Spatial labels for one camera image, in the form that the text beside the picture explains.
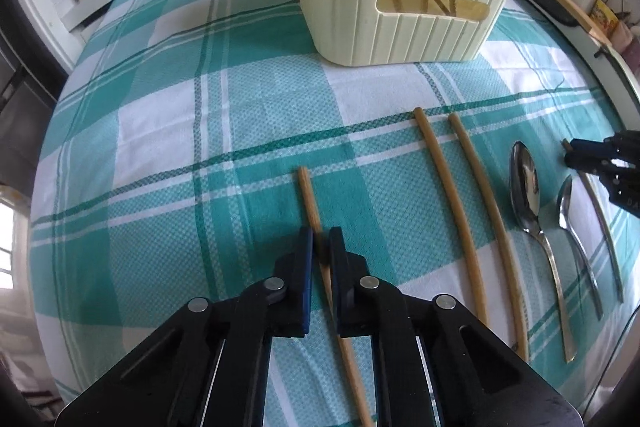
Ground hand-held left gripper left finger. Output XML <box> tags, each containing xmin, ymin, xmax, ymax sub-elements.
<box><xmin>55</xmin><ymin>227</ymin><xmax>315</xmax><ymax>427</ymax></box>

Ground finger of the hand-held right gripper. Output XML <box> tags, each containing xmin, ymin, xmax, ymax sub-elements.
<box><xmin>571</xmin><ymin>133</ymin><xmax>640</xmax><ymax>156</ymax></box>
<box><xmin>565</xmin><ymin>153</ymin><xmax>626</xmax><ymax>180</ymax></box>

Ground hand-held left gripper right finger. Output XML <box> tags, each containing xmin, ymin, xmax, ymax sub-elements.
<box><xmin>327</xmin><ymin>227</ymin><xmax>586</xmax><ymax>427</ymax></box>

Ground small steel spoon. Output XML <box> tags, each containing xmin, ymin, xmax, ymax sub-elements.
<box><xmin>556</xmin><ymin>175</ymin><xmax>604</xmax><ymax>322</ymax></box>

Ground wooden chopstick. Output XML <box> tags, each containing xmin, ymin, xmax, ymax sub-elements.
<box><xmin>560</xmin><ymin>139</ymin><xmax>625</xmax><ymax>304</ymax></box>
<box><xmin>448</xmin><ymin>113</ymin><xmax>529</xmax><ymax>363</ymax></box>
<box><xmin>298</xmin><ymin>167</ymin><xmax>373</xmax><ymax>427</ymax></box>
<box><xmin>414</xmin><ymin>108</ymin><xmax>488</xmax><ymax>328</ymax></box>

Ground large steel spoon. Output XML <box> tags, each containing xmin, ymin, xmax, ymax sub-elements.
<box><xmin>509</xmin><ymin>141</ymin><xmax>577</xmax><ymax>364</ymax></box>

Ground pink cup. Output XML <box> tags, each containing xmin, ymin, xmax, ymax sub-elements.
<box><xmin>612</xmin><ymin>22</ymin><xmax>637</xmax><ymax>54</ymax></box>

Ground teal checked tablecloth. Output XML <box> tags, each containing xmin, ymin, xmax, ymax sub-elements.
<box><xmin>30</xmin><ymin>0</ymin><xmax>640</xmax><ymax>427</ymax></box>

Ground dark grey refrigerator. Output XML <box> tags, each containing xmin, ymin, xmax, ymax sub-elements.
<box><xmin>0</xmin><ymin>27</ymin><xmax>58</xmax><ymax>188</ymax></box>

